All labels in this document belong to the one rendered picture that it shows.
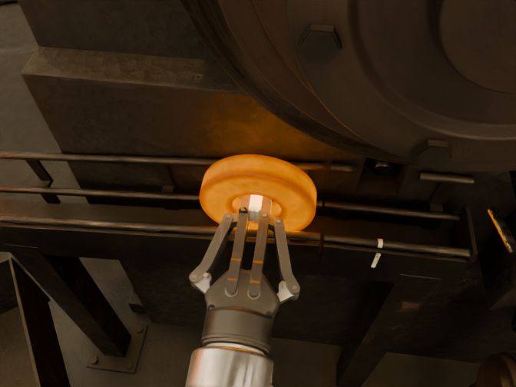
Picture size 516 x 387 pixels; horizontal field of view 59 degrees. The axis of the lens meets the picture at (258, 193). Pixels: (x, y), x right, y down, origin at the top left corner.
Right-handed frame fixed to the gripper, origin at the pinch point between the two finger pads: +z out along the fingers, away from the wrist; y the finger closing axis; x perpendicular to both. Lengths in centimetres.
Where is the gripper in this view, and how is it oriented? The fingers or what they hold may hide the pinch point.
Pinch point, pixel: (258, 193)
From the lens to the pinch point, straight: 58.8
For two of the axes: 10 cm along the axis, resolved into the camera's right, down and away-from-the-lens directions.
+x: -0.1, -5.5, -8.4
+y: 9.9, 1.0, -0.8
